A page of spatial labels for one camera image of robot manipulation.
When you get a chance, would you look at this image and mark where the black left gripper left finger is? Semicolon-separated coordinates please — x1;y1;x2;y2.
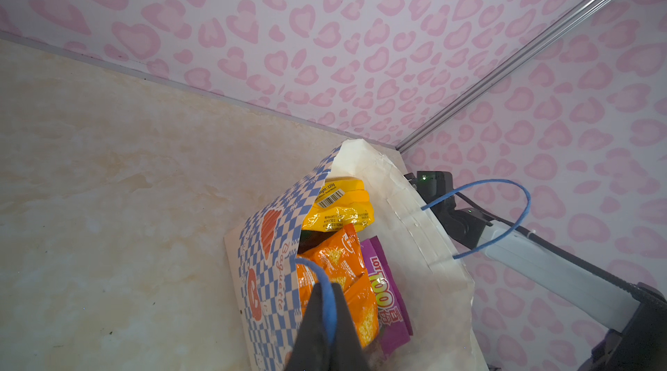
285;284;333;371

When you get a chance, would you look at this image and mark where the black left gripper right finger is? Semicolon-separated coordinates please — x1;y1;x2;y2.
331;283;369;371

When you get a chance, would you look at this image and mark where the purple grape candy bag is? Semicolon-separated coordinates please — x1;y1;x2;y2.
361;237;413;360

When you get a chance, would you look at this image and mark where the small orange snack packet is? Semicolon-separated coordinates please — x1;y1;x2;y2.
297;224;380;348

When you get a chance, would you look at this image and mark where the blue checkered paper bag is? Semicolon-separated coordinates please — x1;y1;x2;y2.
224;139;487;370

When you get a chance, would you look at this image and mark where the yellow orange candy bag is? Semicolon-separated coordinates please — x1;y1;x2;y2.
302;176;375;233

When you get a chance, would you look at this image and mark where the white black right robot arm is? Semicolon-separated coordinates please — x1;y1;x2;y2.
406;171;666;370

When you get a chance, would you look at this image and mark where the right aluminium corner post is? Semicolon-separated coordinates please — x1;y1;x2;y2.
396;0;613;154

